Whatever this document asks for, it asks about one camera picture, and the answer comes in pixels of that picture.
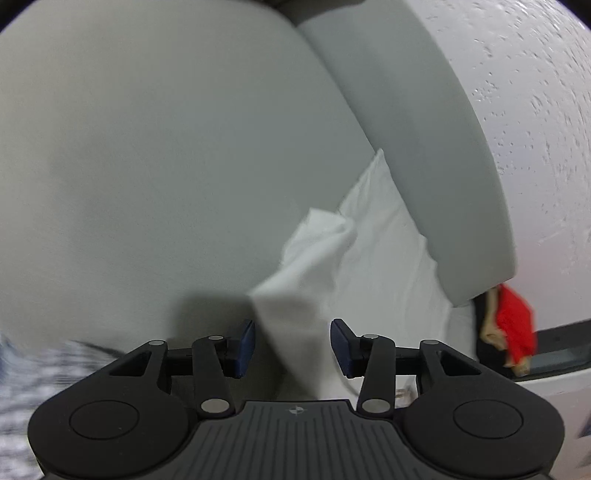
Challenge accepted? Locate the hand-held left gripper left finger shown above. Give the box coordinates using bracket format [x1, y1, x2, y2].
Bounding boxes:
[99, 319, 256, 420]

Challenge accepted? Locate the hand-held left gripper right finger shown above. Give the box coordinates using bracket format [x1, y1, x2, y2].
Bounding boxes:
[330, 318, 486, 420]

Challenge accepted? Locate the white t-shirt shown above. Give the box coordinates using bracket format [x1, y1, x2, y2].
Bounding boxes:
[248, 148, 476, 402]

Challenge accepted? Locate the tan folded garment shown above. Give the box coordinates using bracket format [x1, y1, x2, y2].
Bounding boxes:
[480, 288, 532, 376]

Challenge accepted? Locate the red folded garment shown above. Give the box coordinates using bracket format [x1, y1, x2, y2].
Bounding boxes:
[495, 284, 537, 365]

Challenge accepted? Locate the grey sofa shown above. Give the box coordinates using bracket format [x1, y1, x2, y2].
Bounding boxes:
[0, 0, 516, 402]

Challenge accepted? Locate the blue white patterned cloth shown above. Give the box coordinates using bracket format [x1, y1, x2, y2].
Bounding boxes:
[0, 332, 127, 480]

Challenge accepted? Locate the dark window frame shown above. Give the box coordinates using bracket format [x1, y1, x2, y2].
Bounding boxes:
[512, 318, 591, 382]

